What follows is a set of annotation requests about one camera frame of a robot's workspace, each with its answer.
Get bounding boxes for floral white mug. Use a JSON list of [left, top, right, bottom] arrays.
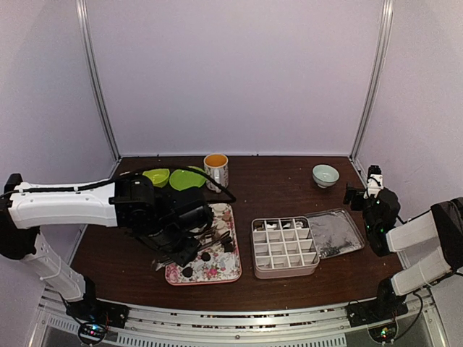
[[203, 153, 229, 188]]

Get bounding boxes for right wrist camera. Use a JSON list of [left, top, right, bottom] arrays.
[[364, 165, 383, 199]]

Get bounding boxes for green bowl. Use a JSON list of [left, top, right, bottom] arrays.
[[143, 168, 170, 188]]

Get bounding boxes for metal serving tongs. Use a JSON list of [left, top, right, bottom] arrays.
[[150, 230, 232, 271]]

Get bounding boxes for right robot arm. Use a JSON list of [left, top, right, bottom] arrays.
[[343, 184, 462, 325]]

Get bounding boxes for pink rabbit tin lid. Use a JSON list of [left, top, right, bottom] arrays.
[[306, 208, 365, 260]]

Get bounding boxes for aluminium frame post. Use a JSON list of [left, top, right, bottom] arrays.
[[75, 0, 121, 161], [349, 0, 394, 163]]

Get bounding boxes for green plate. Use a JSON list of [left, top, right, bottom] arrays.
[[169, 169, 206, 191]]

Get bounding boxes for front aluminium rail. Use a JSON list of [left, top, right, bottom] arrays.
[[26, 287, 449, 346]]

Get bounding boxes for pink divided tin box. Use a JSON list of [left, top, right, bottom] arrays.
[[250, 216, 320, 280]]

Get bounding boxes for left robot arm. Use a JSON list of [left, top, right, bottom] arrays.
[[1, 173, 213, 321]]

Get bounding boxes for pale blue tea bowl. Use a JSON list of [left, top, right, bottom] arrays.
[[312, 164, 340, 189]]

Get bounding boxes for right aluminium frame post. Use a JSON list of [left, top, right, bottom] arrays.
[[349, 0, 394, 163]]

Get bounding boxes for left aluminium frame post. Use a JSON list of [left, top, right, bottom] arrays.
[[75, 0, 121, 161]]

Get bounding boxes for floral pink tray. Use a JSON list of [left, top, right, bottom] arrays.
[[164, 203, 242, 286]]

